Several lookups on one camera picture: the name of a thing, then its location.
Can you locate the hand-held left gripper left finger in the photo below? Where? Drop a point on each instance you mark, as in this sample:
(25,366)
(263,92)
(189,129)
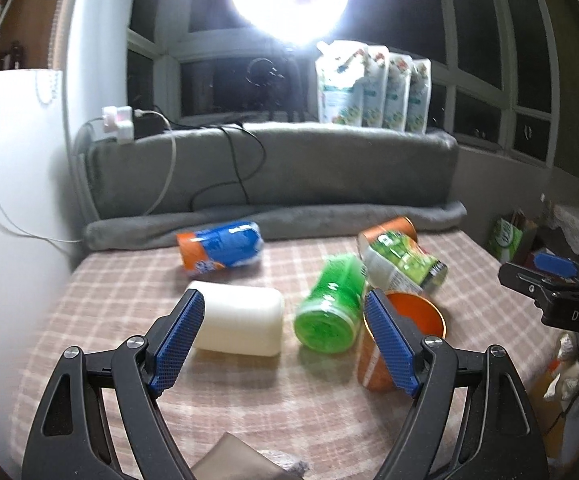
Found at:
(179,340)

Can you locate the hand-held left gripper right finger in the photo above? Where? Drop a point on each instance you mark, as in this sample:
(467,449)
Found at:
(389,345)

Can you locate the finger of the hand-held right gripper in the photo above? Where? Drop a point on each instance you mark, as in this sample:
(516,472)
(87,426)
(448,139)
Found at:
(524,277)
(555,264)

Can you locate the plain orange cup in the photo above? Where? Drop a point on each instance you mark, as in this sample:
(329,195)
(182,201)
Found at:
(418,316)

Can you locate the white cup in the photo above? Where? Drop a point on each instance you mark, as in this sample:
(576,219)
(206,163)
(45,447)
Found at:
(242,317)

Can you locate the orange cup with green label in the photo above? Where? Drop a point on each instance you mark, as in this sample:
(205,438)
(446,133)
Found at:
(400,259)

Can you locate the blue and orange cup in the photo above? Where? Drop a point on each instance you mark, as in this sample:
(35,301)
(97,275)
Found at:
(219,247)

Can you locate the green carton box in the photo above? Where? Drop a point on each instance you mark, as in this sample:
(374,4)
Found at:
(507,241)

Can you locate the white plush toy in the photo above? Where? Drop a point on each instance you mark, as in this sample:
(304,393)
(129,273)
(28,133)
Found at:
(564,365)

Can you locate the green plastic bottle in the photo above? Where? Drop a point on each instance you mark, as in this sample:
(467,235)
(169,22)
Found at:
(327,305)

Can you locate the brown cloth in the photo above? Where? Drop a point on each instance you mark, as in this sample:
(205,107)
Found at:
(234,462)

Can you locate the grey fleece blanket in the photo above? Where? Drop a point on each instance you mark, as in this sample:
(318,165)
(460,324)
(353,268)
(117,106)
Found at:
(329,170)

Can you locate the black power brick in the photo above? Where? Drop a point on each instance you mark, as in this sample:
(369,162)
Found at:
(152,126)

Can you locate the white power adapter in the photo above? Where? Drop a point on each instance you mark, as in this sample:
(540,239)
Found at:
(118,122)

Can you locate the white window frame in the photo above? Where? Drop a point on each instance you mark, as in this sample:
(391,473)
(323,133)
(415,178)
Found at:
(449,25)

